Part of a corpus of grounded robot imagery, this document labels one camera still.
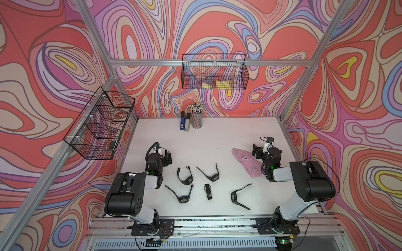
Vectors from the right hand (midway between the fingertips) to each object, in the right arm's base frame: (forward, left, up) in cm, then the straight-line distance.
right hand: (261, 147), depth 96 cm
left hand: (-2, +62, +1) cm, 62 cm away
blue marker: (+28, +51, -1) cm, 58 cm away
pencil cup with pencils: (+23, +40, +13) cm, 48 cm away
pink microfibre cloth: (-9, +8, -3) cm, 13 cm away
